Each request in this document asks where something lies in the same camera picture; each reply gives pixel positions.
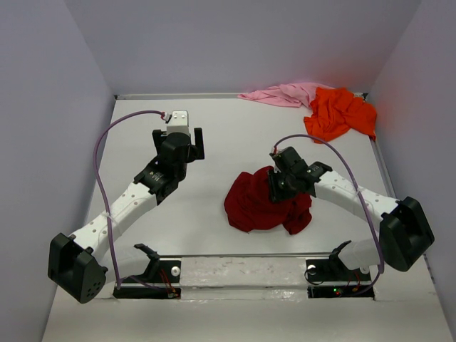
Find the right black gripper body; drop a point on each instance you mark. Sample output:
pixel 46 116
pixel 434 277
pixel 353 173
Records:
pixel 289 175

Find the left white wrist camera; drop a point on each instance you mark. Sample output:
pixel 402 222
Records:
pixel 177 122

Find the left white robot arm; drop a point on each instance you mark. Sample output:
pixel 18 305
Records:
pixel 81 263

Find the orange t shirt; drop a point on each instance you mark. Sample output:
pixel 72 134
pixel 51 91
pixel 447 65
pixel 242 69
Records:
pixel 336 111

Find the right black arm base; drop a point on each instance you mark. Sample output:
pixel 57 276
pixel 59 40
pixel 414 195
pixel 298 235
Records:
pixel 329 278

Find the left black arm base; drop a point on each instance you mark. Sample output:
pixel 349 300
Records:
pixel 160 278

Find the dark red t shirt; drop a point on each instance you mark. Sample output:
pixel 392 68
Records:
pixel 248 206

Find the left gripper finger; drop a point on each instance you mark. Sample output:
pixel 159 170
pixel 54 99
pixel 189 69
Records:
pixel 198 147
pixel 158 137

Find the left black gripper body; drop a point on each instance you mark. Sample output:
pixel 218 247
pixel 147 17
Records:
pixel 191 157

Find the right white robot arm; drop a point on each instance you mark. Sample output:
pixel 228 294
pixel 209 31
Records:
pixel 400 232

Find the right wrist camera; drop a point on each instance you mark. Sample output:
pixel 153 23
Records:
pixel 279 158

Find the pink t shirt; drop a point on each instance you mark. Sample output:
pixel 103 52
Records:
pixel 290 95

